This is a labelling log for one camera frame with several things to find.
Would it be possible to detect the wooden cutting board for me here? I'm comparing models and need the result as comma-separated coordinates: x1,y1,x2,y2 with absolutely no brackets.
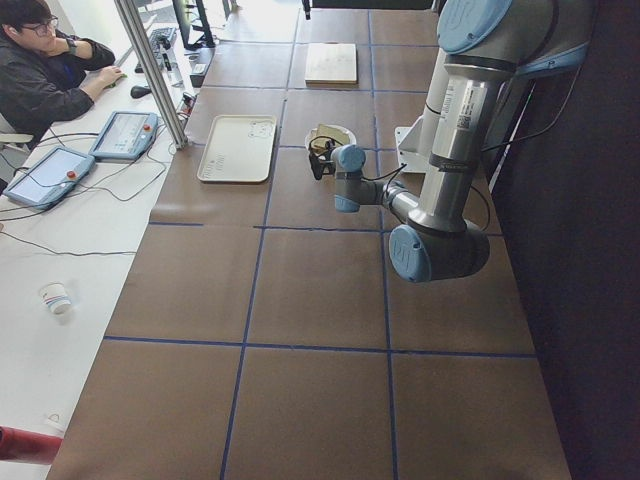
304,43,358,86

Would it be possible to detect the near blue teach pendant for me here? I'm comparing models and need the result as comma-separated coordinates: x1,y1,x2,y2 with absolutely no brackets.
3,147,96,210

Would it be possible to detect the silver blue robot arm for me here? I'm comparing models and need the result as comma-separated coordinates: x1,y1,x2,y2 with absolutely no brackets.
309,1,596,283

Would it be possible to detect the cream bear serving tray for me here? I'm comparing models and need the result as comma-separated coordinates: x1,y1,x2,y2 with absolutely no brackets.
196,115,277,183

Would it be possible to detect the black keyboard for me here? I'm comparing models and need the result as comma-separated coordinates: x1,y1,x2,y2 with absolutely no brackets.
149,27,178,71

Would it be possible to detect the white paper cup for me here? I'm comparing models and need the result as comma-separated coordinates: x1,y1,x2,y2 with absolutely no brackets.
39,282,72,315

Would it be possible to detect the black computer mouse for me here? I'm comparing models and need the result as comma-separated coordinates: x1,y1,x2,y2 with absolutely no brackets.
130,85,151,99

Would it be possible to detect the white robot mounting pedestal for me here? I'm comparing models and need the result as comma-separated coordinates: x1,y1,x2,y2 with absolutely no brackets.
395,49,449,174

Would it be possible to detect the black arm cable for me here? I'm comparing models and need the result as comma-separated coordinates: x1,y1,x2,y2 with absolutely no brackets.
359,59,586,231

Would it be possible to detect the red object at corner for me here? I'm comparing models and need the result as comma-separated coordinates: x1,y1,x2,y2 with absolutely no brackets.
0,426,63,465

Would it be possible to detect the aluminium frame post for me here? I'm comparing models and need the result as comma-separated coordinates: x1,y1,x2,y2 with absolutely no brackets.
114,0,188,150

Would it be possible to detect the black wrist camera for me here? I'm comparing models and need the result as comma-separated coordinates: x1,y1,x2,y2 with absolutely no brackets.
308,148,335,181

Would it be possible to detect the blue teach pendant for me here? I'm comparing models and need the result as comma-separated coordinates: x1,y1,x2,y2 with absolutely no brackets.
3,147,96,210
89,111,159,161

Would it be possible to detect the seated person in black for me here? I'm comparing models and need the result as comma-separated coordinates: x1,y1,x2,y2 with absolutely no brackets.
1,1,124,145

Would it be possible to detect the white round plate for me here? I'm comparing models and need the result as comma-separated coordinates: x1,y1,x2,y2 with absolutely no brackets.
304,124,357,154

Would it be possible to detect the orange black adapter far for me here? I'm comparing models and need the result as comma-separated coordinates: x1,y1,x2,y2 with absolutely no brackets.
178,92,196,117

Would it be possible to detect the far blue teach pendant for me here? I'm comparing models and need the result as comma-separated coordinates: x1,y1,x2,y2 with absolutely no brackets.
89,111,159,161

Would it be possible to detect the brown bread slice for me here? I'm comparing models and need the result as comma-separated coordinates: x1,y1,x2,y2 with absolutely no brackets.
314,124,352,144

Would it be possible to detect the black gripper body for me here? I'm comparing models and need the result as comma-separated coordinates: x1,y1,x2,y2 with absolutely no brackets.
319,141,336,161

